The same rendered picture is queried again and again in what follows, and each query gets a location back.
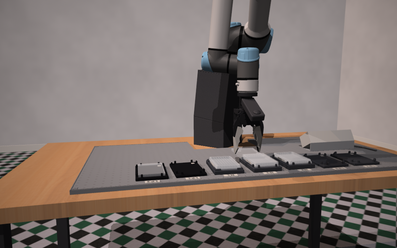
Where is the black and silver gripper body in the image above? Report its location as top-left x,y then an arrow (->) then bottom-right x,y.
233,92 -> 258,127

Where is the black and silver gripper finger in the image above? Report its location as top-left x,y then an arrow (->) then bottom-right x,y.
233,117 -> 243,154
253,121 -> 264,152

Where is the beige operator button panel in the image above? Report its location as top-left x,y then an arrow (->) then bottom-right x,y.
300,130 -> 377,152

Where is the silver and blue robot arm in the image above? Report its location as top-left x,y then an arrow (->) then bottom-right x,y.
201,0 -> 273,122

